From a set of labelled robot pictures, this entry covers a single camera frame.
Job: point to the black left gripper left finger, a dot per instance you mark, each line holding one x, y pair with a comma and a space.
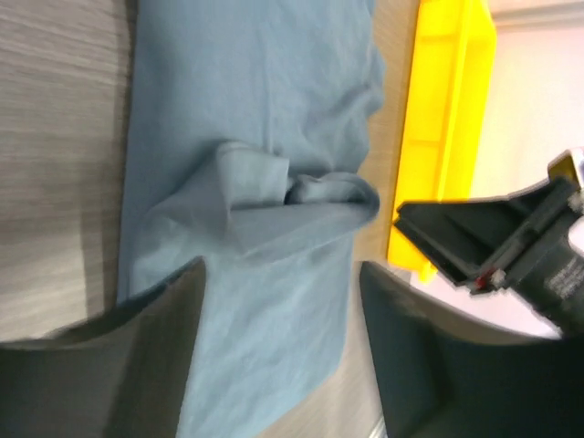
120, 374

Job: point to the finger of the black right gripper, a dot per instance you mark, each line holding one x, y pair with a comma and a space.
452, 235

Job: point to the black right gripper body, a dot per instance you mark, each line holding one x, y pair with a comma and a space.
543, 274

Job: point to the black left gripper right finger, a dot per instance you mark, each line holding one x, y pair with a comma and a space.
443, 373

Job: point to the blue-grey t-shirt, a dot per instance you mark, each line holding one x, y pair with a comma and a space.
248, 125

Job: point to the yellow plastic tray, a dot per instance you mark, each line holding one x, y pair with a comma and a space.
452, 63

